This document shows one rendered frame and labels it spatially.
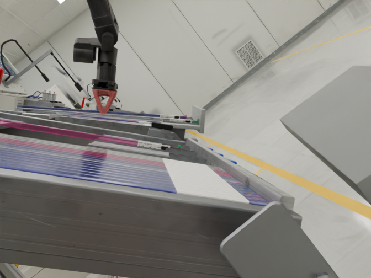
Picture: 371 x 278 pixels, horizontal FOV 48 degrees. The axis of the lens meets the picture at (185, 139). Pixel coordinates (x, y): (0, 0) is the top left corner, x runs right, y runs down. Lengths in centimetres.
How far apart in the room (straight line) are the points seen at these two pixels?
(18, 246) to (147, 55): 818
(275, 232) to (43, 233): 16
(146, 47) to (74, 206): 819
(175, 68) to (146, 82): 63
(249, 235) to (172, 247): 7
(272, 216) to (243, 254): 3
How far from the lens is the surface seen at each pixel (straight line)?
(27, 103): 213
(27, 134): 101
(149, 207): 30
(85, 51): 129
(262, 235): 27
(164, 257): 31
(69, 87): 534
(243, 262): 27
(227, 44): 866
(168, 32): 854
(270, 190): 37
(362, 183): 61
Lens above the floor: 86
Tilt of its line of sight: 7 degrees down
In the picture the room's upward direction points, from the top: 38 degrees counter-clockwise
